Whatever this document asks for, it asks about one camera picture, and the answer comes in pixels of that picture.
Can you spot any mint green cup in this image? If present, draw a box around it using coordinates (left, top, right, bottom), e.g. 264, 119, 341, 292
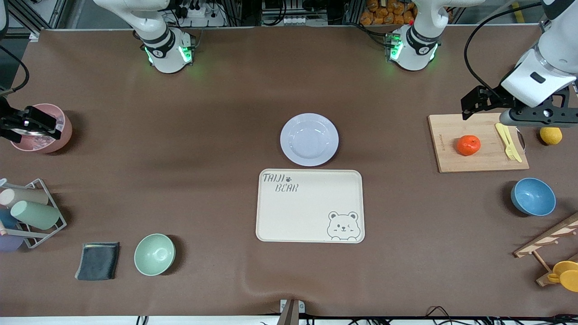
10, 200, 61, 230

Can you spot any orange mandarin fruit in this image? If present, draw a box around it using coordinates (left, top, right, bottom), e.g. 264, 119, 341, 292
457, 135, 481, 157

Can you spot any blue cup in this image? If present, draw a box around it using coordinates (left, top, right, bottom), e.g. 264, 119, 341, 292
0, 209, 19, 229

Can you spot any lavender round plate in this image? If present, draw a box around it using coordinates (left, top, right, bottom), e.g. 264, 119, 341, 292
280, 113, 340, 167

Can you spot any yellow lemon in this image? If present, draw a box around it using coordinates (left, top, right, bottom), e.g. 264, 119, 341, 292
540, 127, 563, 145

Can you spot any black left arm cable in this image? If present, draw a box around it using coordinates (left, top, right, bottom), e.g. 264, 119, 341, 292
464, 2, 549, 102

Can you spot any dark grey folded cloth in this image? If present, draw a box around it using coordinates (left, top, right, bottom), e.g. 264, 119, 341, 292
75, 242, 121, 281

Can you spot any brown table cover mat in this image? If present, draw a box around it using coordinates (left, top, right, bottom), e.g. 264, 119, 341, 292
0, 26, 578, 317

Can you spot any yellow mug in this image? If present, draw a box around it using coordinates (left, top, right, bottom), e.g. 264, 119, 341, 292
547, 260, 578, 293

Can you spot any wooden peg rack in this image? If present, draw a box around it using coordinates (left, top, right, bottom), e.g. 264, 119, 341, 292
513, 212, 578, 287

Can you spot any wooden cutting board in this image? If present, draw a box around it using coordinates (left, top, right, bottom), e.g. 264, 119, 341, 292
428, 113, 530, 173

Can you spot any blue bowl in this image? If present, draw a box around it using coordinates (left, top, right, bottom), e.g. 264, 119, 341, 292
511, 177, 557, 217

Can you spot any mint green bowl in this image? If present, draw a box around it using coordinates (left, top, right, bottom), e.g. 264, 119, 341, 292
134, 233, 176, 276

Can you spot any pink bowl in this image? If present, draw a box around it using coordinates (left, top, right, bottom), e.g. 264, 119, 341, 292
10, 103, 73, 154

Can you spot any yellow plastic fork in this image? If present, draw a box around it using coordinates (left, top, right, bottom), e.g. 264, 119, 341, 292
495, 123, 517, 162

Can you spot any grey wire cup rack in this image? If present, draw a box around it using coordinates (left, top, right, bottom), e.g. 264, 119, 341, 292
0, 178, 67, 249

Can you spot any purple cup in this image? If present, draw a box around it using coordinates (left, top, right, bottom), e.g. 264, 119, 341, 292
0, 234, 24, 252

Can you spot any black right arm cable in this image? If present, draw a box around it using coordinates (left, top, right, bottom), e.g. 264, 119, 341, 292
0, 45, 30, 95

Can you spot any white power strip with plugs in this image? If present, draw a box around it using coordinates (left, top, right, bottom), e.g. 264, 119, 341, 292
180, 5, 226, 27

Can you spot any cream tray with bear print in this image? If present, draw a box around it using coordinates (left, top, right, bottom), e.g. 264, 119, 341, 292
256, 169, 365, 244

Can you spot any metal table edge clamp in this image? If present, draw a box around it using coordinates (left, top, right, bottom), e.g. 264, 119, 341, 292
276, 299, 305, 325

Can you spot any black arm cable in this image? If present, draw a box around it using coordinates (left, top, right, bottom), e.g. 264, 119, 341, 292
464, 2, 549, 102
0, 45, 30, 95

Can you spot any beige cup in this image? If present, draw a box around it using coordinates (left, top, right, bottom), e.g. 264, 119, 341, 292
0, 188, 49, 207

